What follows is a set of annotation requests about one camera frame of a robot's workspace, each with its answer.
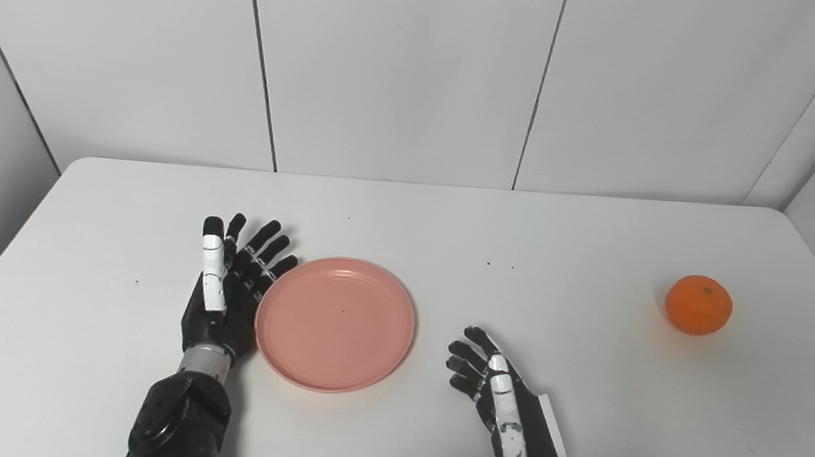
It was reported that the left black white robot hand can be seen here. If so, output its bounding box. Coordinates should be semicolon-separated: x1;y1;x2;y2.
178;209;303;366

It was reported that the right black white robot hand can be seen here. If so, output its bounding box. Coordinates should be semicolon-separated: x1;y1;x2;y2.
439;323;579;457

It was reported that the pink round plate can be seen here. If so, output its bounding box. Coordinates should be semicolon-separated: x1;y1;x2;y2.
250;250;421;399

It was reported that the orange fruit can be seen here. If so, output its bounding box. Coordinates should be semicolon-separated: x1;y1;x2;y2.
662;272;736;338

